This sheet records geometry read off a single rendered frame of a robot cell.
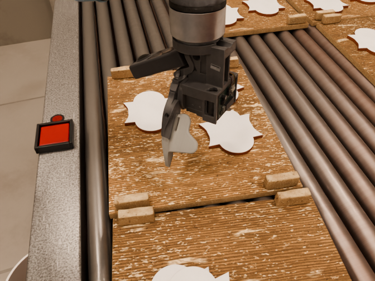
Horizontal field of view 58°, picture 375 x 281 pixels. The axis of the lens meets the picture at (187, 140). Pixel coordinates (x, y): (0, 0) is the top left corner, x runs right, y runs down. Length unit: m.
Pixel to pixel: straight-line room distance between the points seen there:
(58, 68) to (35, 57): 1.97
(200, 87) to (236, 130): 0.25
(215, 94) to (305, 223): 0.27
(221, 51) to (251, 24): 0.68
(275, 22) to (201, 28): 0.73
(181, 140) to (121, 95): 0.34
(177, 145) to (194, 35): 0.17
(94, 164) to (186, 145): 0.24
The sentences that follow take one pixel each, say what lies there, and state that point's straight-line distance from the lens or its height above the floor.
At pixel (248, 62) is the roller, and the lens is 0.99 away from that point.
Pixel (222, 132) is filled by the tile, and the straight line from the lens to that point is 0.71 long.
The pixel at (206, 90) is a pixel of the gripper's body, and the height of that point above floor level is 1.14.
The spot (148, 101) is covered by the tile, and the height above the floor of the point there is 0.95.
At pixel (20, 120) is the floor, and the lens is 2.39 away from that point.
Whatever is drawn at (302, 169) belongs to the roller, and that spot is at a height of 0.92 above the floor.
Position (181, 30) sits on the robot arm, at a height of 1.22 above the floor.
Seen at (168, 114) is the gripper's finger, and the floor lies 1.10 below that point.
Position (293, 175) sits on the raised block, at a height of 0.96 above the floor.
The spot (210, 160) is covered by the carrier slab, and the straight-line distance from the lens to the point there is 0.66.
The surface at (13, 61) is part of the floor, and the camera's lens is 3.00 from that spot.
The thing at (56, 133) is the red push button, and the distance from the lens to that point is 0.78.
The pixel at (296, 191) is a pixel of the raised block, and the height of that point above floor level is 0.96.
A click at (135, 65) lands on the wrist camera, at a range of 0.56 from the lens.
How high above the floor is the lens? 1.44
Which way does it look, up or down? 46 degrees down
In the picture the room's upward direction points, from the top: straight up
